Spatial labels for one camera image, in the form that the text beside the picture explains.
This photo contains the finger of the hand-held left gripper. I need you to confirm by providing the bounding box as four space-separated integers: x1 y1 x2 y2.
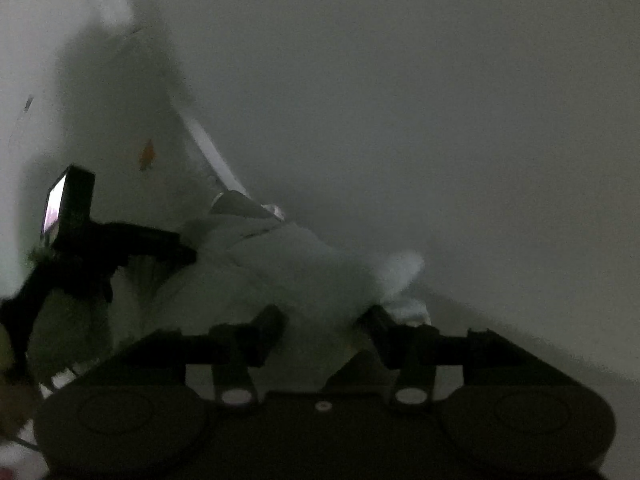
120 242 199 268
91 221 184 250

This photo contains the light grey garment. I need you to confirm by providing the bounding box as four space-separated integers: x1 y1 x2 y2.
112 212 434 392

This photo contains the white carrot-printed sheet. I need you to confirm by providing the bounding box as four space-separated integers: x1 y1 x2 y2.
0 0 253 281

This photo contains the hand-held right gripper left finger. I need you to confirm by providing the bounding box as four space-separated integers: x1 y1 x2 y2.
120 304 289 408

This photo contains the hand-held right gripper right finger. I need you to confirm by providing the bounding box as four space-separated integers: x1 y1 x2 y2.
361 305 533 408

